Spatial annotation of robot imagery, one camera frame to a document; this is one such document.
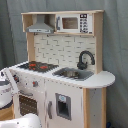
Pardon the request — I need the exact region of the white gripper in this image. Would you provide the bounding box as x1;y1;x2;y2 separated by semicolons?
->
2;68;19;94

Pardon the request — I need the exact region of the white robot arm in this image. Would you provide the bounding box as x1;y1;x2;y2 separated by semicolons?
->
0;68;42;128

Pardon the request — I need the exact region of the wooden toy kitchen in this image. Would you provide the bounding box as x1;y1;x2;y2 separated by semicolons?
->
10;10;115;128

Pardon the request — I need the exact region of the red left oven knob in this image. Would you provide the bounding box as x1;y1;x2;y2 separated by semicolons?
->
13;75;20;83

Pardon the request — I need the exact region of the red oven knob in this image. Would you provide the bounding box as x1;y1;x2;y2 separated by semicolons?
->
32;81;38;87
13;75;20;83

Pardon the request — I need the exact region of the red right oven knob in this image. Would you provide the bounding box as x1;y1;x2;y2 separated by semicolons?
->
32;81;38;87

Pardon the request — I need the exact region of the black stove top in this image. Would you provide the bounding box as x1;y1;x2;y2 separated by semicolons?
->
20;61;57;73

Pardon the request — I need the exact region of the grey range hood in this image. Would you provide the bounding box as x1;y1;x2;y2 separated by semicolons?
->
26;15;54;34

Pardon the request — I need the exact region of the grey ice dispenser panel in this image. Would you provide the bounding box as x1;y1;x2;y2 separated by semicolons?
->
55;93;71;120

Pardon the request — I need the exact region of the metal sink basin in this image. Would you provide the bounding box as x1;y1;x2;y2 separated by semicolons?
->
53;67;93;81

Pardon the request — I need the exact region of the black faucet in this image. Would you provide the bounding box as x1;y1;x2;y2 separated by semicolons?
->
77;50;95;70

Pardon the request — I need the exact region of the toy microwave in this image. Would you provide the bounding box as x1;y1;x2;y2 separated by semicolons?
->
56;14;93;34

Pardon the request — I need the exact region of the grey cabinet door handle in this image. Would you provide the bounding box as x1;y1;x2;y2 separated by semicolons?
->
48;101;52;119

